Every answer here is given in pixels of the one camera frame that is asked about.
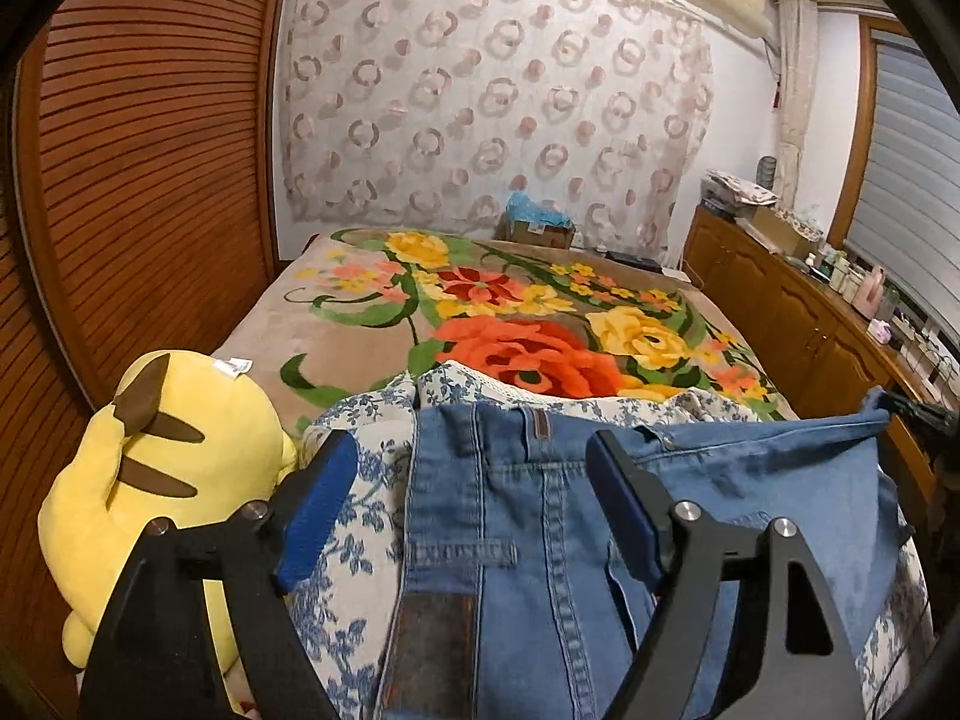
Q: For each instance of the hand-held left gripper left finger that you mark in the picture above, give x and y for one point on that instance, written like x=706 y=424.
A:
x=315 y=517

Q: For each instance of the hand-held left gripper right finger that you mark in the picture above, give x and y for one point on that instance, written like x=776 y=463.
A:
x=626 y=495

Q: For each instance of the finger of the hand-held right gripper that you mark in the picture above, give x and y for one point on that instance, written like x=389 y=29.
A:
x=919 y=411

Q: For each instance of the blue denim pants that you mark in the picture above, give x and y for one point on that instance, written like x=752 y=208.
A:
x=525 y=510

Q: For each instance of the white blue floral quilt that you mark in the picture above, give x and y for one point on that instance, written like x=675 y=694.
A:
x=360 y=540

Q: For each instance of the pink tissue box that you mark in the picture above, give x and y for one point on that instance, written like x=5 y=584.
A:
x=879 y=331

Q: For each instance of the pink bottle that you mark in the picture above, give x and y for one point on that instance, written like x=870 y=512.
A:
x=870 y=296

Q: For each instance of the row of small bottles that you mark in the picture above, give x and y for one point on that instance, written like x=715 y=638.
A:
x=840 y=274

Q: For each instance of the floral printed blanket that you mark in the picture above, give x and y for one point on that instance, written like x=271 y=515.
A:
x=337 y=345

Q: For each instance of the yellow plush toy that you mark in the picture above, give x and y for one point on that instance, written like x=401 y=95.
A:
x=112 y=540

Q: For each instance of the wooden sideboard cabinet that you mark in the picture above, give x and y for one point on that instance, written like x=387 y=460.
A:
x=750 y=277

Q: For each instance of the open cardboard box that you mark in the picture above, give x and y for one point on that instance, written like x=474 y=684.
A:
x=776 y=232

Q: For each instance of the black flat device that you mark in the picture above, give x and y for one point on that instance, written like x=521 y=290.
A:
x=634 y=260

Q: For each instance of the grey window blind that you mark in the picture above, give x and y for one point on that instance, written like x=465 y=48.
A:
x=915 y=165

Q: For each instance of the small cardboard box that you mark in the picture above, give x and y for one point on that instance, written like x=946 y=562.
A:
x=544 y=236

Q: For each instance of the small grey fan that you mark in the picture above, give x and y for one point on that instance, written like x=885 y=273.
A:
x=766 y=172

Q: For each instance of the blue plastic bag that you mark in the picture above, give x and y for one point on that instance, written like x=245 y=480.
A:
x=532 y=206

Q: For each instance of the lace window curtain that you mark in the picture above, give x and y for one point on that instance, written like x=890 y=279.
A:
x=795 y=90

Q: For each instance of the red hanging tassel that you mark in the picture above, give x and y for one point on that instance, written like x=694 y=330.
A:
x=780 y=94

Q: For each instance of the wooden louvered wardrobe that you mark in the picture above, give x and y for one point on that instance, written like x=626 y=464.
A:
x=150 y=165

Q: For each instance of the circle patterned sheer curtain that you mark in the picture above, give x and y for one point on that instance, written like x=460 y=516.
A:
x=487 y=90

